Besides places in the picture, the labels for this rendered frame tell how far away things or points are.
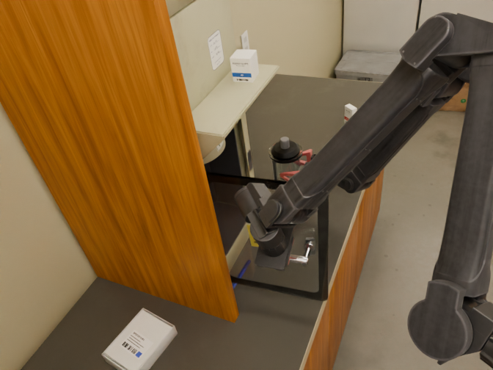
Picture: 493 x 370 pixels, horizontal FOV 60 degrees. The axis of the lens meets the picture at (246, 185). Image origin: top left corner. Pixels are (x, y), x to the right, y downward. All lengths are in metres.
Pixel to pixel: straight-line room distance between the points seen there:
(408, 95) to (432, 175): 2.53
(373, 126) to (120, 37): 0.43
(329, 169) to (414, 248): 1.98
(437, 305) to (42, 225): 1.01
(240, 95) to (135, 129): 0.26
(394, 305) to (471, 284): 1.81
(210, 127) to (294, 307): 0.59
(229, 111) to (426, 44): 0.45
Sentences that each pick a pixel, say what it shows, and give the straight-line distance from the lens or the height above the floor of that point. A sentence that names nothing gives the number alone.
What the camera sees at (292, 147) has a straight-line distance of 1.36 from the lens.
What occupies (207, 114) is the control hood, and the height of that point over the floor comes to 1.51.
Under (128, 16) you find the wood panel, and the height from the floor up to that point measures 1.77.
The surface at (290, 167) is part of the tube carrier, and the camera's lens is 1.36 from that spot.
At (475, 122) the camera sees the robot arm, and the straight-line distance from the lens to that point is 0.62.
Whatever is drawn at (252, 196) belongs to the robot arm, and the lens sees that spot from 0.85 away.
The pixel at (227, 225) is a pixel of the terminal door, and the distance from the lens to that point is 1.06.
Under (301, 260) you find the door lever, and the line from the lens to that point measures 0.99.
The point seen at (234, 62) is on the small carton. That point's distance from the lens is 1.02.
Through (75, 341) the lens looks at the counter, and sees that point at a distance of 1.35.
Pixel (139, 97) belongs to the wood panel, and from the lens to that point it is 0.80.
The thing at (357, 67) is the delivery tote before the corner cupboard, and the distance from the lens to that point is 3.81.
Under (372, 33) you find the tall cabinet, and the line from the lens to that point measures 4.06.
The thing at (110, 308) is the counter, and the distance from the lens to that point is 1.37.
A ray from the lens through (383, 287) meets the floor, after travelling 2.46.
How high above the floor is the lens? 1.97
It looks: 40 degrees down
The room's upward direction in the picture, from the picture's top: 9 degrees counter-clockwise
